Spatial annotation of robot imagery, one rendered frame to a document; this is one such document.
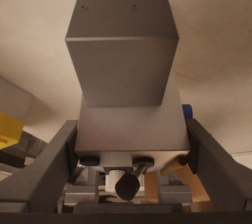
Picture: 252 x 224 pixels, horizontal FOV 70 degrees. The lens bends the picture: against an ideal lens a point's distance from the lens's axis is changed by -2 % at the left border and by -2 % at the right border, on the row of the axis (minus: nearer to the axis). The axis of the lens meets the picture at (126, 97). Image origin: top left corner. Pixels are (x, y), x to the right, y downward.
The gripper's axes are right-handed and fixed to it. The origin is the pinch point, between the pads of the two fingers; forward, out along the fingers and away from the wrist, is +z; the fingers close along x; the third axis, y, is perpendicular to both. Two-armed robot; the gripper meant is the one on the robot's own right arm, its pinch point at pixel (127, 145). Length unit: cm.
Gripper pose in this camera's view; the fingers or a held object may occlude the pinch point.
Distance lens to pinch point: 29.1
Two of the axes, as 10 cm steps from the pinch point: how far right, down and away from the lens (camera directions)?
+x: -10.0, 0.1, 0.1
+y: -0.1, -5.7, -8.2
